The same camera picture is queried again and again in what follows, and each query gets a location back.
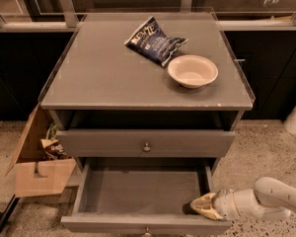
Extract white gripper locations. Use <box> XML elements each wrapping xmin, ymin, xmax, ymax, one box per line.
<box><xmin>190</xmin><ymin>189</ymin><xmax>263</xmax><ymax>220</ymax></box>

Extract grey drawer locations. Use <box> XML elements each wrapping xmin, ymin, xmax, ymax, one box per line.
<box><xmin>57</xmin><ymin>129</ymin><xmax>235</xmax><ymax>158</ymax></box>
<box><xmin>61</xmin><ymin>158</ymin><xmax>231</xmax><ymax>235</ymax></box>

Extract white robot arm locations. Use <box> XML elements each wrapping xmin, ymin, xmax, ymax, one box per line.
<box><xmin>189</xmin><ymin>177</ymin><xmax>296</xmax><ymax>221</ymax></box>

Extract grey drawer cabinet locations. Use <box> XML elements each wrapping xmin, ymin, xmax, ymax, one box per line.
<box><xmin>41</xmin><ymin>12</ymin><xmax>254</xmax><ymax>160</ymax></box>

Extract grey top drawer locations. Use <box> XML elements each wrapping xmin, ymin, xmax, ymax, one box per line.
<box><xmin>57</xmin><ymin>129</ymin><xmax>235</xmax><ymax>158</ymax></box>

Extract white paper bowl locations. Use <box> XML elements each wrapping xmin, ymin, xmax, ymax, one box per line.
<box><xmin>168</xmin><ymin>55</ymin><xmax>218</xmax><ymax>89</ymax></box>

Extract snack bags in box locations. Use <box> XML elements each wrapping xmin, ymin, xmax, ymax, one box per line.
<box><xmin>40</xmin><ymin>122</ymin><xmax>67</xmax><ymax>160</ymax></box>

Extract brown cardboard box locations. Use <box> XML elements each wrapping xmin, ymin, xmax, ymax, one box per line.
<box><xmin>6</xmin><ymin>105</ymin><xmax>76</xmax><ymax>198</ymax></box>

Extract blue chip bag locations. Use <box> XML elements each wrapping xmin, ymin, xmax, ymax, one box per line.
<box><xmin>124</xmin><ymin>17</ymin><xmax>187</xmax><ymax>67</ymax></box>

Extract clear acrylic guard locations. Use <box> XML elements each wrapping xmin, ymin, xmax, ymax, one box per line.
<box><xmin>39</xmin><ymin>11</ymin><xmax>254</xmax><ymax>110</ymax></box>

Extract black metal leg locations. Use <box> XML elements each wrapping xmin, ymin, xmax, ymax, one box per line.
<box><xmin>0</xmin><ymin>196</ymin><xmax>19</xmax><ymax>234</ymax></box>

